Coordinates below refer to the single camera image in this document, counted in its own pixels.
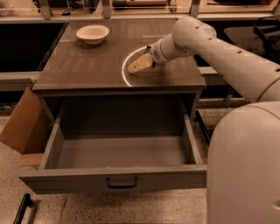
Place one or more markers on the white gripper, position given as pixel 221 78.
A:
pixel 157 53

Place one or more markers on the brown cardboard box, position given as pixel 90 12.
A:
pixel 27 129

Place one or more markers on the white bowl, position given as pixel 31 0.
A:
pixel 93 34

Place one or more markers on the grey cabinet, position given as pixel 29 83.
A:
pixel 77 68

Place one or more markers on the black bar on floor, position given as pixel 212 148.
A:
pixel 25 203

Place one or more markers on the black floor rail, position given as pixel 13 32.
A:
pixel 202 126

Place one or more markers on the open grey top drawer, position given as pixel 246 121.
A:
pixel 95 138

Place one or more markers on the black drawer handle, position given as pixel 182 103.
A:
pixel 121 183

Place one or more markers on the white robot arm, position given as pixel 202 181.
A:
pixel 243 158

